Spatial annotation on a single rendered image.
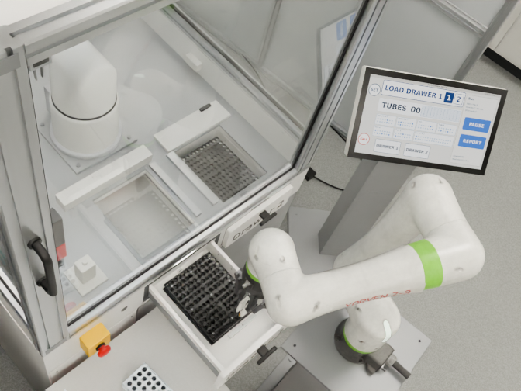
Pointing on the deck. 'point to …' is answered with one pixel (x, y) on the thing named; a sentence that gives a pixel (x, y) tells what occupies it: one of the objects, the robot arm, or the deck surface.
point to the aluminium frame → (47, 46)
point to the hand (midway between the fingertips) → (244, 306)
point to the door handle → (48, 282)
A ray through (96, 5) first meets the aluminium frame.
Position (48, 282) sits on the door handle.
